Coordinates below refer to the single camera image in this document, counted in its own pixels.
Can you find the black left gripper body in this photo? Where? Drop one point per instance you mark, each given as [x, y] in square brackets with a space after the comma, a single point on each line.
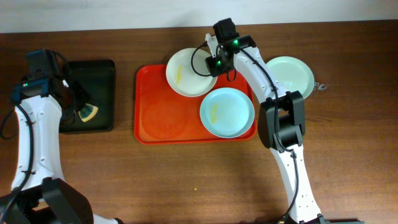
[76, 101]

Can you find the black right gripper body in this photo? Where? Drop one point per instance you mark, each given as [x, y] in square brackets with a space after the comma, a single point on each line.
[219, 66]

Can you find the yellow green scrub sponge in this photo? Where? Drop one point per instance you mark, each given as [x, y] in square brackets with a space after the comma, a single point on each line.
[88, 112]

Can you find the light blue plate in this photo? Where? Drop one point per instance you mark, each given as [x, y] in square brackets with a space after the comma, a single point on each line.
[227, 113]

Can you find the pale green plate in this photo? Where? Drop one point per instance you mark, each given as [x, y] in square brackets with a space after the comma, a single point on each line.
[293, 74]

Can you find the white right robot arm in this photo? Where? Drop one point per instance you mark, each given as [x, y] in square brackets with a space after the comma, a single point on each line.
[281, 123]

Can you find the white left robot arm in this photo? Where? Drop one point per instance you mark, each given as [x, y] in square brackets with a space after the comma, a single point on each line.
[39, 191]

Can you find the black plastic tray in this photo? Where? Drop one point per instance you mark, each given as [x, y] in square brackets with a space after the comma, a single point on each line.
[98, 78]

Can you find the red plastic tray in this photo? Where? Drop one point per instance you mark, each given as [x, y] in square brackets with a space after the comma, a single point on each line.
[162, 116]

